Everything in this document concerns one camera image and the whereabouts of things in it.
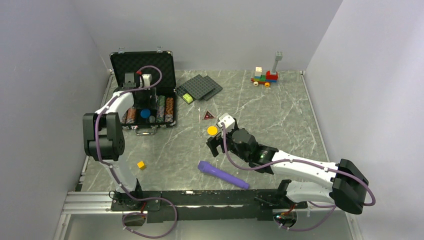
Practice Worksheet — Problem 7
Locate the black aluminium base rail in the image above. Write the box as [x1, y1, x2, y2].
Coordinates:
[61, 188, 355, 223]

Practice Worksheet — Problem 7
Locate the toy brick train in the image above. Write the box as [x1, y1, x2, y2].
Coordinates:
[250, 51, 283, 88]

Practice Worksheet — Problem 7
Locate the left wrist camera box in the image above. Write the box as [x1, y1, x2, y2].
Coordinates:
[136, 71, 152, 88]

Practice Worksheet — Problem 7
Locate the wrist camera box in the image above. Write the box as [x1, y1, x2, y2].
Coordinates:
[136, 71, 152, 88]
[216, 113, 236, 132]

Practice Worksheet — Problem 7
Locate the orange poker chip stack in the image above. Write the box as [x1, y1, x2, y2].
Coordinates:
[164, 97, 174, 123]

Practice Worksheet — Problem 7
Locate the clear round dealer button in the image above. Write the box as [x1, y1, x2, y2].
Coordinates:
[148, 115, 156, 124]

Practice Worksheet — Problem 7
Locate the black poker set case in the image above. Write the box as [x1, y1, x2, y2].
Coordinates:
[109, 50, 177, 131]

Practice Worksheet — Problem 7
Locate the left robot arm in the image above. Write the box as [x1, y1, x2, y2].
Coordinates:
[82, 82, 151, 210]

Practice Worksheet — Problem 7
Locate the red triangular dealer token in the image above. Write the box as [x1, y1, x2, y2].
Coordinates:
[203, 110, 216, 120]

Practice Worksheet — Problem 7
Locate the green poker chip stack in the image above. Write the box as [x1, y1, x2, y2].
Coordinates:
[156, 95, 166, 123]

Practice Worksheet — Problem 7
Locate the yellow round disc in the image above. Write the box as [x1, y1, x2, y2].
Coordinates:
[207, 126, 219, 136]

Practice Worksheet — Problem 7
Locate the dark grey building baseplate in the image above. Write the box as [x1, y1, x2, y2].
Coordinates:
[176, 74, 215, 100]

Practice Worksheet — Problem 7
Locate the purple flashlight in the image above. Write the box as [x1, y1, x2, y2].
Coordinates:
[197, 161, 250, 190]

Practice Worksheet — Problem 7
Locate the small yellow cube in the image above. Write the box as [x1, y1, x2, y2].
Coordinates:
[137, 161, 146, 170]

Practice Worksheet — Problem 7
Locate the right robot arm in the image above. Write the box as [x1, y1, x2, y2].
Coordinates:
[206, 128, 376, 215]

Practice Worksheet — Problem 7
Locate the red tan poker chip stack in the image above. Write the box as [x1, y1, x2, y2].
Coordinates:
[125, 107, 137, 125]

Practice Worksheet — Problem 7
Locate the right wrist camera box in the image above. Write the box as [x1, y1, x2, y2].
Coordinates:
[216, 113, 236, 132]

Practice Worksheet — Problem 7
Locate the lime green toy block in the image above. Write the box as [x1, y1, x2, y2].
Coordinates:
[182, 93, 194, 104]

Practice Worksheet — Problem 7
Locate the blue round disc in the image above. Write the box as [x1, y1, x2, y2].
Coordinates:
[140, 109, 151, 119]

